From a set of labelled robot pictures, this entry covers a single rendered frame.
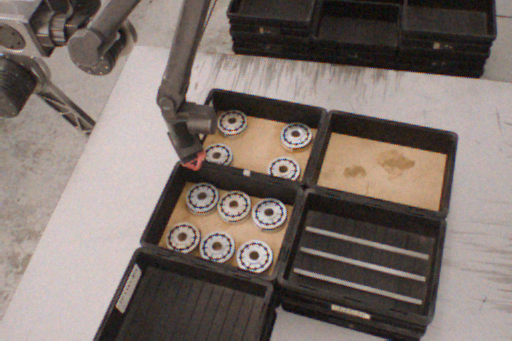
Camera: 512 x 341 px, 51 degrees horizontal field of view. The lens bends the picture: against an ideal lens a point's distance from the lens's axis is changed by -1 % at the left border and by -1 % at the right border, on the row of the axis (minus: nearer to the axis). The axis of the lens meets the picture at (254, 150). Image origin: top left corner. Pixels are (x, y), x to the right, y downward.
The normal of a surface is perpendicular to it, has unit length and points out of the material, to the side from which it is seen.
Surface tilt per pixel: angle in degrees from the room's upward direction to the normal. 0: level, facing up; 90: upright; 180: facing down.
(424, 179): 0
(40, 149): 0
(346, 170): 0
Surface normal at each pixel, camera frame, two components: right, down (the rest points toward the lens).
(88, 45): -0.24, 0.62
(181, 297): -0.09, -0.58
